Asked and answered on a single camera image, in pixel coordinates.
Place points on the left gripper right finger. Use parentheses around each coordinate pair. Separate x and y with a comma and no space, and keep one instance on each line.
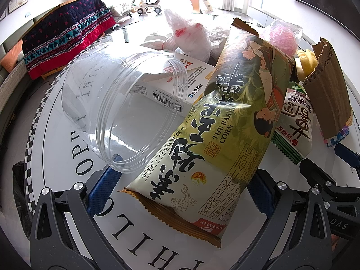
(296,233)

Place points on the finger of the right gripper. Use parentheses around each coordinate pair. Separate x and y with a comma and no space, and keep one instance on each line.
(350,157)
(343,210)

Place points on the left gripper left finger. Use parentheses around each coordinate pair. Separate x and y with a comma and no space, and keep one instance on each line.
(64,233)

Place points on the green baked corn snack bag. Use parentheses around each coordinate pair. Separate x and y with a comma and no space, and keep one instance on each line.
(194,182)

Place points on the clear bag with pink contents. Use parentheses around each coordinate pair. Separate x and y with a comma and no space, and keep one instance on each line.
(284,35)

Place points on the black trash bag bin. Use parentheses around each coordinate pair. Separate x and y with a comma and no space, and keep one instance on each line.
(20,197)

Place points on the green white snack packet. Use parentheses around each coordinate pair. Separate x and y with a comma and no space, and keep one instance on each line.
(293,132)

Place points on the brown corrugated cardboard piece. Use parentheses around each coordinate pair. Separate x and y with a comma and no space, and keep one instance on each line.
(328,94)

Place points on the clear plastic jar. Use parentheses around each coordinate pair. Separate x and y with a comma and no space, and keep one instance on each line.
(121,128)

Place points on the green grey sofa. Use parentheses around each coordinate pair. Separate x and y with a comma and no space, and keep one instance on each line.
(16,79)

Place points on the white cardboard box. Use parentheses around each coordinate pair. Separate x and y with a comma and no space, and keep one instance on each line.
(176,81)

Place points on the orange cushion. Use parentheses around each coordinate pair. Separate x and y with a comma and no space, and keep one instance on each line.
(11,58)

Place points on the table with patterned blanket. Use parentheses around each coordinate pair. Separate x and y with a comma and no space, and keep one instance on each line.
(62,33)

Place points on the white red plastic bag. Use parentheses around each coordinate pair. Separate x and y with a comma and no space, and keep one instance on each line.
(199,39)

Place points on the toy ride-on airplane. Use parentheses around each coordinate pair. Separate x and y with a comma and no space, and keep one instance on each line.
(144,7)

